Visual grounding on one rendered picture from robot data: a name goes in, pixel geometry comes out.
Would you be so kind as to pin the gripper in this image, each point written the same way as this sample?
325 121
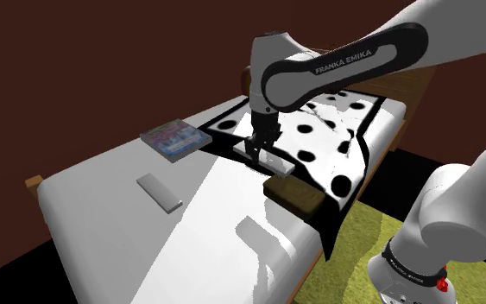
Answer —
266 126

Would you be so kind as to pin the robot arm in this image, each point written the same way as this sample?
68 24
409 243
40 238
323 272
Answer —
448 198

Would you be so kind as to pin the grey flat rectangular slab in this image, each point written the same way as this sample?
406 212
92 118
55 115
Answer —
277 165

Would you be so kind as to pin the black white polka dot blanket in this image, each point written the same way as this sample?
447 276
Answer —
324 141

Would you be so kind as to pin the dark brown rectangular box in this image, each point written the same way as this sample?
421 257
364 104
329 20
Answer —
295 194

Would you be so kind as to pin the colourful book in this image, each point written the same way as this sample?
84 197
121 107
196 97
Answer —
175 139

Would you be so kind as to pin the grey remote control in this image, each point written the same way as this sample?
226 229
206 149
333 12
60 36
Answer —
158 193

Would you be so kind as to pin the yellow green rug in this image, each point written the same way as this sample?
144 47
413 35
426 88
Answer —
352 261

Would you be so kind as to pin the white bed with wooden frame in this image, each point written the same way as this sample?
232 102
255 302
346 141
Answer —
99 235

